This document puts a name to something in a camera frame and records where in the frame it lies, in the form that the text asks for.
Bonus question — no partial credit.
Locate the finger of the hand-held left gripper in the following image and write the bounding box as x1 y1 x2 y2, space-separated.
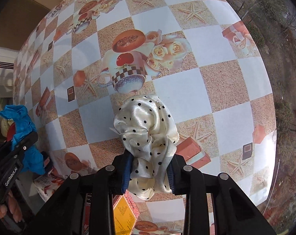
6 131 39 157

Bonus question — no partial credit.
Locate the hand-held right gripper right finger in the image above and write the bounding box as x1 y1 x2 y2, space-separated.
166 153 277 235

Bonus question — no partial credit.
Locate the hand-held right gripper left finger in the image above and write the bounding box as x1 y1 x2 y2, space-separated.
34 150 135 235

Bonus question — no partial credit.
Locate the bright blue cloth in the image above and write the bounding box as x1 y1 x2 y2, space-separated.
0 105 46 175

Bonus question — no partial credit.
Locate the cream polka dot satin scarf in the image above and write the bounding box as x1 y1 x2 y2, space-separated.
110 94 180 200

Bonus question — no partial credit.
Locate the person's left hand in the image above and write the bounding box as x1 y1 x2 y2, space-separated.
0 192 23 224

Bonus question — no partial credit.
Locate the box with yellow label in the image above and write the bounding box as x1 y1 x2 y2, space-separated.
112 191 140 235

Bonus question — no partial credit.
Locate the red white printed packet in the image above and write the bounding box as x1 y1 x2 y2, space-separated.
33 171 65 202

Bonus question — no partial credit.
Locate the white cabinet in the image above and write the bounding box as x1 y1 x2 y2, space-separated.
0 45 19 99

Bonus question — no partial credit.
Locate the checkered printed tablecloth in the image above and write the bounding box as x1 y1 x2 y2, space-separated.
12 0 278 235

